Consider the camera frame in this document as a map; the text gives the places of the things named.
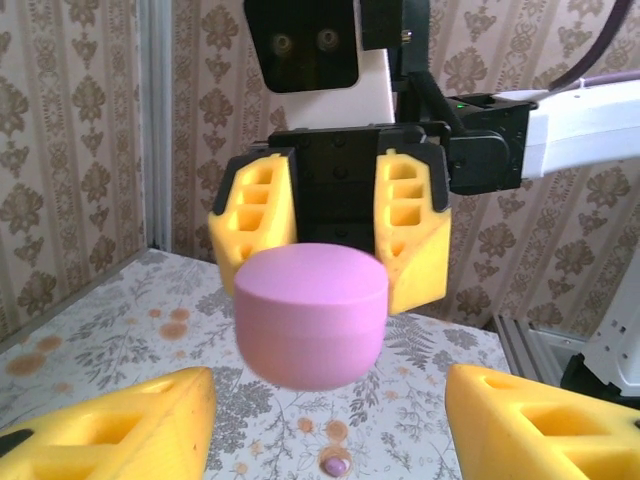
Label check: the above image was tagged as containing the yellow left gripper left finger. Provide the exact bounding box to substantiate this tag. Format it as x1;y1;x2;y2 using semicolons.
0;366;219;480

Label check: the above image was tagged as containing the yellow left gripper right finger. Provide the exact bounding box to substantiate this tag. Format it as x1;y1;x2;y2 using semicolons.
444;363;640;480

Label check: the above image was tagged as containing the pink earbud charging case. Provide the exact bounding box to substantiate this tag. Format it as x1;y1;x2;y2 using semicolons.
233;243;390;392

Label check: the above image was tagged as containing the floral patterned table cover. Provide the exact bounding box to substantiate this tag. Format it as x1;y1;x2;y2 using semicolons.
0;247;516;480

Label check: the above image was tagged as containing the long aluminium mounting rail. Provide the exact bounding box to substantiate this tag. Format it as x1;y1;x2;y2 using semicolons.
492;313;589;384

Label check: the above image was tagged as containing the aluminium corner post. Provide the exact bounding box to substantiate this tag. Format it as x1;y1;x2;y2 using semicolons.
139;0;175;251

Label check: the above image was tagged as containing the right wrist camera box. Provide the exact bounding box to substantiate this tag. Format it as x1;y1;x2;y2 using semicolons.
243;0;397;132

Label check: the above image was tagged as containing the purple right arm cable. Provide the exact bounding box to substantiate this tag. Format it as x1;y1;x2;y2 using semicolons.
548;0;640;94

